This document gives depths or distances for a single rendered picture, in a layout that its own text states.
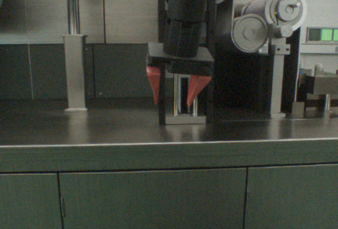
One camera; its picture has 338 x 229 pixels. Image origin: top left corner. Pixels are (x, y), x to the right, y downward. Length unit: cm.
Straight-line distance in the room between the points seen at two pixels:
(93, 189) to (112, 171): 7
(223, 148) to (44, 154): 43
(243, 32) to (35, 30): 86
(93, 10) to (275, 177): 96
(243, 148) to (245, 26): 44
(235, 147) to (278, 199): 22
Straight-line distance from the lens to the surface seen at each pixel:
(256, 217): 89
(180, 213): 83
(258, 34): 103
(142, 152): 71
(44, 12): 137
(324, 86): 111
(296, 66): 110
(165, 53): 46
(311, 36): 148
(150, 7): 130
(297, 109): 110
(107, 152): 72
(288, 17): 105
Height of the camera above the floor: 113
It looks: 11 degrees down
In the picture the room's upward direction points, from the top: straight up
